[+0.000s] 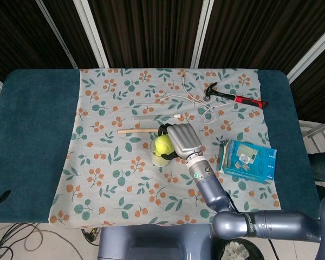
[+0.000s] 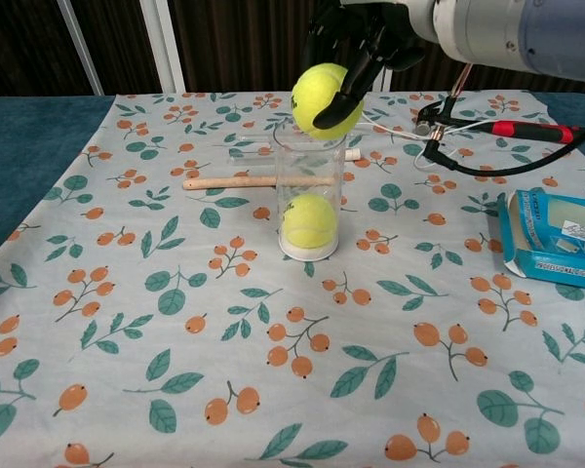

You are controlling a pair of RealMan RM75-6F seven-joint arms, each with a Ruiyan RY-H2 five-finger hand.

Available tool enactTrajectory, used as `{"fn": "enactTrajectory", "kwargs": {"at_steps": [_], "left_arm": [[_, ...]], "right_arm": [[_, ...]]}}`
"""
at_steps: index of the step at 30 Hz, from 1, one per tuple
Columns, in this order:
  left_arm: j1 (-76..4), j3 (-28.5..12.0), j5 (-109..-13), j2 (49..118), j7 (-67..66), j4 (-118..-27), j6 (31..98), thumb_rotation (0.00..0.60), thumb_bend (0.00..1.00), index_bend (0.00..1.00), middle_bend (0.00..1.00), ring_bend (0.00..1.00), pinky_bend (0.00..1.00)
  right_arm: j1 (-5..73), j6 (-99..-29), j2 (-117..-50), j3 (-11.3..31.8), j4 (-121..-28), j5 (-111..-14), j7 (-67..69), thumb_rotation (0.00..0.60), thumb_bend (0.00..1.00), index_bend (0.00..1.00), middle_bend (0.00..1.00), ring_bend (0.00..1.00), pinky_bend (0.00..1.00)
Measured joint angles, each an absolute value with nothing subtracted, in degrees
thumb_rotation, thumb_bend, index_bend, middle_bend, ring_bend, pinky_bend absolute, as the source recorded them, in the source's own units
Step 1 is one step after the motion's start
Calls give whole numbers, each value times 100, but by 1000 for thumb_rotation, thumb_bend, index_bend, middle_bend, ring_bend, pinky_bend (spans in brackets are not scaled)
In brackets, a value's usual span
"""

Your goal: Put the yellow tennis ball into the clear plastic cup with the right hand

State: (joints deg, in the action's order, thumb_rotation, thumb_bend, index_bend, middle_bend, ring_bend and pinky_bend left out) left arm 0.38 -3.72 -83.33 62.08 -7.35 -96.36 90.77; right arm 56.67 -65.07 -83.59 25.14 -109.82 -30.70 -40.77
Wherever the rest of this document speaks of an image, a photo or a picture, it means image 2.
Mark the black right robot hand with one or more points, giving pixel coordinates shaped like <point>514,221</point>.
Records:
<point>365,34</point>

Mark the yellow tennis ball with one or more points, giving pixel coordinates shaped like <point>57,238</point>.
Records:
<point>317,92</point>
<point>308,219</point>

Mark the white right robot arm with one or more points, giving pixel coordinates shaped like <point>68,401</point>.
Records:
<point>517,29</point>

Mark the clear plastic cup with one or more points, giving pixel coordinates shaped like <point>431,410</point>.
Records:
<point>302,156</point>

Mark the glass test tube with cork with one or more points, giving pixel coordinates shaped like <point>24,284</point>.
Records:
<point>253,155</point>

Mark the wooden stick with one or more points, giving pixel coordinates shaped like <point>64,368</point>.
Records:
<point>229,183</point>

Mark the blue cardboard box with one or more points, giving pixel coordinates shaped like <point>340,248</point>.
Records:
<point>541,229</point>

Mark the floral tablecloth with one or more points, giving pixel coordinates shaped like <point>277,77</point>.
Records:
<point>175,292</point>

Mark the white partition frame post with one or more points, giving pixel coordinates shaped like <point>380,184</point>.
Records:
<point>163,44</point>
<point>80,44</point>

